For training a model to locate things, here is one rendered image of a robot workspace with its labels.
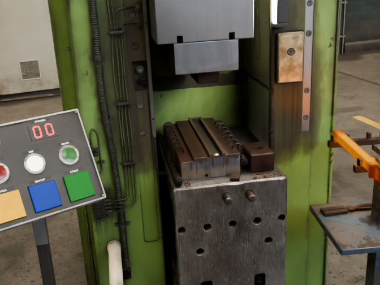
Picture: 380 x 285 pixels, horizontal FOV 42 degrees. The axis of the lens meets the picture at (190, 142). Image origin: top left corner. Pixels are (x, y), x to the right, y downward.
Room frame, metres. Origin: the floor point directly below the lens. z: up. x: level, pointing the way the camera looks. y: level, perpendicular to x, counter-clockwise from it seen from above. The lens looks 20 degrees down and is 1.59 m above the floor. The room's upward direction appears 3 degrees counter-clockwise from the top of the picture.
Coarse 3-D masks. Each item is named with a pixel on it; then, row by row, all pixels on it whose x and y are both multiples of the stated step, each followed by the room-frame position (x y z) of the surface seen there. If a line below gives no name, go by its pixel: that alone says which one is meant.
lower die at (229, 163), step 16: (176, 128) 1.87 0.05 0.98; (192, 128) 1.83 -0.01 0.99; (208, 128) 1.79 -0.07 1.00; (176, 144) 1.69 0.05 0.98; (192, 144) 1.65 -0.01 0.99; (224, 144) 1.63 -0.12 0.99; (176, 160) 1.60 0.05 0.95; (192, 160) 1.53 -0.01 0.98; (208, 160) 1.52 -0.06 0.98; (224, 160) 1.53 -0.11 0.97; (192, 176) 1.51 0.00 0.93; (208, 176) 1.52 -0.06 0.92
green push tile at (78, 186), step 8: (64, 176) 1.30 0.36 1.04; (72, 176) 1.31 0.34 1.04; (80, 176) 1.32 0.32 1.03; (88, 176) 1.33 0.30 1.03; (64, 184) 1.29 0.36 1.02; (72, 184) 1.29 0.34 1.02; (80, 184) 1.30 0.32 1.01; (88, 184) 1.31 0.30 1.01; (72, 192) 1.28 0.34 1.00; (80, 192) 1.29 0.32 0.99; (88, 192) 1.30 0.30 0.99; (72, 200) 1.27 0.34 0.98
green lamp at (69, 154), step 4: (64, 148) 1.35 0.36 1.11; (68, 148) 1.35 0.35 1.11; (72, 148) 1.36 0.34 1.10; (64, 152) 1.34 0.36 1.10; (68, 152) 1.34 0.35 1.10; (72, 152) 1.35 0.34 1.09; (64, 156) 1.33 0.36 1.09; (68, 156) 1.34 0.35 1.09; (72, 156) 1.34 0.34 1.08; (76, 156) 1.35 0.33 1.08; (64, 160) 1.33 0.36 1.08; (68, 160) 1.33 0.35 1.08; (72, 160) 1.34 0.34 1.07
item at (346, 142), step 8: (336, 136) 1.54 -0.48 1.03; (344, 136) 1.51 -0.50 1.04; (344, 144) 1.47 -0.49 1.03; (352, 144) 1.44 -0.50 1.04; (352, 152) 1.40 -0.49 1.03; (360, 152) 1.37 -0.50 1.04; (368, 160) 1.31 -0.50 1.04; (368, 168) 1.28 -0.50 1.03; (376, 168) 1.25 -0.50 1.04; (368, 176) 1.26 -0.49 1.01; (376, 176) 1.25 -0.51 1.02
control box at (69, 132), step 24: (24, 120) 1.35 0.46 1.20; (48, 120) 1.38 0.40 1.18; (72, 120) 1.41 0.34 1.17; (0, 144) 1.28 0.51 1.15; (24, 144) 1.31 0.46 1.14; (48, 144) 1.34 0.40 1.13; (72, 144) 1.37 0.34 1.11; (24, 168) 1.27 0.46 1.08; (48, 168) 1.30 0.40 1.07; (72, 168) 1.33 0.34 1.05; (96, 168) 1.36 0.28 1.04; (0, 192) 1.21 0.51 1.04; (24, 192) 1.23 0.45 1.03; (96, 192) 1.32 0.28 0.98; (48, 216) 1.23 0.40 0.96
